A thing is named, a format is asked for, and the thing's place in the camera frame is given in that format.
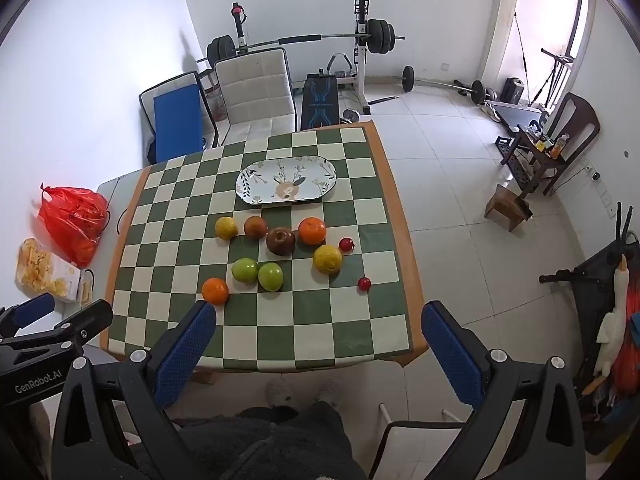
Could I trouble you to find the orange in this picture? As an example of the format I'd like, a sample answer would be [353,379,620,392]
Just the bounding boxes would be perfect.
[201,277,230,305]
[298,217,328,246]

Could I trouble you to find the dark wooden side table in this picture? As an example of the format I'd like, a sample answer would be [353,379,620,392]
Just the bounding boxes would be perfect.
[501,125,568,196]
[542,92,601,197]

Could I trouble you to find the floral oval plate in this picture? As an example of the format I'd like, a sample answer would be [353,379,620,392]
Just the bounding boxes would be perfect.
[236,156,337,207]

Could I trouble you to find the black speaker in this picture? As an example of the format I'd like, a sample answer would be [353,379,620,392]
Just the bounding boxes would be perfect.
[501,77,526,106]

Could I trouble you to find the black scooter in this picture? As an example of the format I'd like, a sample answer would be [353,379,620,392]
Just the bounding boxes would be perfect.
[539,240,640,456]

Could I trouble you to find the white wall power strip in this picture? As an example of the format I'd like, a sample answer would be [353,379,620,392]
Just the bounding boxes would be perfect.
[580,157,617,219]

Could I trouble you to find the grey metal handle frame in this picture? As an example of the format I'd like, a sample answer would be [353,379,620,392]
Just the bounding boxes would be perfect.
[327,52,358,83]

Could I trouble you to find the green white checkered tablecloth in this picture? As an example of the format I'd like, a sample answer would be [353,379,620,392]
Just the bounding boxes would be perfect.
[99,119,430,373]

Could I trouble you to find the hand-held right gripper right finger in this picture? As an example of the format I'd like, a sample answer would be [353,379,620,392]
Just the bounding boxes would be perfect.
[421,300,586,480]

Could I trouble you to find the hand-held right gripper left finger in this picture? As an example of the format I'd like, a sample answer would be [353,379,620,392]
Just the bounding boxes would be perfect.
[51,300,218,480]

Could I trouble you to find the white goose plush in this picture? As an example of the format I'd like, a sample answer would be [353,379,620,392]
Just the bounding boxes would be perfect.
[582,255,631,396]

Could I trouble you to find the blue board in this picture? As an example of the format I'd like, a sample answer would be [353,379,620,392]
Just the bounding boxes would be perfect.
[153,83,206,163]

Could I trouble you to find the black router antennas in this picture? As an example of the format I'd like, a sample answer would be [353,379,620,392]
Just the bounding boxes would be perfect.
[615,201,640,246]

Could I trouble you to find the black music stand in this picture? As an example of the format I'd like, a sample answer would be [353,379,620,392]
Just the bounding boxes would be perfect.
[540,47,574,107]

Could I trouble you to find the yellow snack box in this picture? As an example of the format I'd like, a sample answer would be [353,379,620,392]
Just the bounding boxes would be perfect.
[15,238,83,303]

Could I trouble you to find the barbell with black plates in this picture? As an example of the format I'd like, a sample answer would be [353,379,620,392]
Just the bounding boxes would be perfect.
[196,19,407,64]

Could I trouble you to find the dark red apple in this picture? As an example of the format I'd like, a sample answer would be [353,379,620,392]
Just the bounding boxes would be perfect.
[266,227,297,256]

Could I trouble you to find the curl barbell with plates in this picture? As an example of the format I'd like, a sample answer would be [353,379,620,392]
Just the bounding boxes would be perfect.
[401,65,497,104]

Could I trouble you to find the red plastic bag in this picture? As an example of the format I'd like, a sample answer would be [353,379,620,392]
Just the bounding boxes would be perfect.
[37,183,111,268]

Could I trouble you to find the black blue weight bench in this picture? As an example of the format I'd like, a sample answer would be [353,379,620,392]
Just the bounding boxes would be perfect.
[299,74,342,131]

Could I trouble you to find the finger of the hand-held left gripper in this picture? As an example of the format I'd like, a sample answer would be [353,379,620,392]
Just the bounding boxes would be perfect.
[0,299,114,361]
[0,292,56,338]

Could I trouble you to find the white barbell rack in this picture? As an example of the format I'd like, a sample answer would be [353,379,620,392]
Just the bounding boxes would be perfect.
[230,0,375,116]

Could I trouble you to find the grey furry slipper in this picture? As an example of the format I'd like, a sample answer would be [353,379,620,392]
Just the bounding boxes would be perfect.
[265,377,295,407]
[312,377,343,407]

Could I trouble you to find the person's dark fleece clothing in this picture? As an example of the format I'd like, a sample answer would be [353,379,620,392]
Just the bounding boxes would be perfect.
[135,400,368,480]

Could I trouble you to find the black plastic crate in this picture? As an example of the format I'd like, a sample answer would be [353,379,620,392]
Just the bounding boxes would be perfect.
[492,135,533,181]

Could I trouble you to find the small wooden stool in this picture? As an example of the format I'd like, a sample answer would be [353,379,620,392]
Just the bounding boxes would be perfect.
[484,183,532,232]

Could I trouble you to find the green apple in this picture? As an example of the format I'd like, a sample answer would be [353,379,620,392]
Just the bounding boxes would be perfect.
[257,262,285,292]
[231,257,259,283]

